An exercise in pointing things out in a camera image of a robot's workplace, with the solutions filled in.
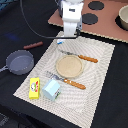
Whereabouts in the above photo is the knife with wooden handle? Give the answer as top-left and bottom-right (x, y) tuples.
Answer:
(59, 50), (98, 63)

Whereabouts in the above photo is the grey toy frying pan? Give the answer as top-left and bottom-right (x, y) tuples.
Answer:
(0, 50), (34, 75)

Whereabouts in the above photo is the beige woven placemat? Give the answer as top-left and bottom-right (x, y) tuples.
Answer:
(14, 37), (114, 128)

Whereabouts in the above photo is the black cable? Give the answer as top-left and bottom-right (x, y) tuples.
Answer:
(19, 0), (79, 40)

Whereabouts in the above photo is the grey toy pot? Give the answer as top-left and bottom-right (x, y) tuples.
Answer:
(55, 0), (63, 18)

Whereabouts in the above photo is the beige bowl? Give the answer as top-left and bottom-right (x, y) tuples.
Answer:
(119, 5), (128, 30)

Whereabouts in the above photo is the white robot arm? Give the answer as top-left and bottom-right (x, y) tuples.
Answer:
(61, 0), (84, 37)

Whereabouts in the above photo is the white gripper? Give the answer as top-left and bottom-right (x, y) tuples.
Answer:
(62, 2), (83, 37)

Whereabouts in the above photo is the brown toy stove board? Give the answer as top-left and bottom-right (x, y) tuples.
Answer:
(48, 0), (128, 43)

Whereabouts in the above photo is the fork with wooden handle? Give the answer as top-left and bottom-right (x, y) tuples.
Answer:
(46, 71), (86, 90)

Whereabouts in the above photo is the round wooden plate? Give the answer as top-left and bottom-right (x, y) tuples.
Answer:
(56, 55), (83, 78)

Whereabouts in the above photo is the yellow toy box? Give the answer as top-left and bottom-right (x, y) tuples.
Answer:
(29, 78), (40, 99)

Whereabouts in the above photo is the brown toy sausage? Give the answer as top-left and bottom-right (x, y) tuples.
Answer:
(23, 41), (43, 50)

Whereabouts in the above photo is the light blue milk carton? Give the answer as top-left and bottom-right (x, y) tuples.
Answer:
(42, 79), (61, 101)

